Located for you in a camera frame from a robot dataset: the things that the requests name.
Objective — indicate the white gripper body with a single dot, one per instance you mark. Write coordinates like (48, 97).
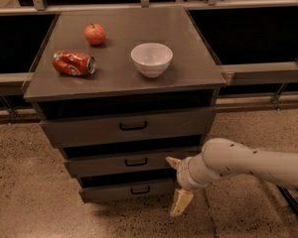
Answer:
(183, 175)

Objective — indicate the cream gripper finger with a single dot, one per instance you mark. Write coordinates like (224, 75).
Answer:
(173, 162)
(182, 199)

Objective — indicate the grey bottom drawer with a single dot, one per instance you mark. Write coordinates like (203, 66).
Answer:
(126, 190)

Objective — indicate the grey drawer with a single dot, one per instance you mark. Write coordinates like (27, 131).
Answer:
(126, 190)
(83, 131)
(126, 163)

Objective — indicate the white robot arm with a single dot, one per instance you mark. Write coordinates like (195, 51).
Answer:
(222, 158)

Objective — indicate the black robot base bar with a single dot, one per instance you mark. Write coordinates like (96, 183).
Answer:
(294, 205)

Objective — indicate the grey middle drawer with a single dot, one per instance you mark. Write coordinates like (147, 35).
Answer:
(126, 163)

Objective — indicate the grey drawer cabinet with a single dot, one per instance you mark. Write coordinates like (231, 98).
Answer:
(192, 79)

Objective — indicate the grey top drawer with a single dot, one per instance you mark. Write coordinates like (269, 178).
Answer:
(83, 131)

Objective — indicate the white ceramic bowl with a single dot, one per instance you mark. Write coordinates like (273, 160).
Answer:
(151, 59)

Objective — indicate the crushed red soda can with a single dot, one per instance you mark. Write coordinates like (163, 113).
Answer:
(73, 63)

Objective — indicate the red apple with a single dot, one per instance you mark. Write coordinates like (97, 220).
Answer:
(95, 34)

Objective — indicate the metal railing frame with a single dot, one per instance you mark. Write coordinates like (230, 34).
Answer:
(245, 74)

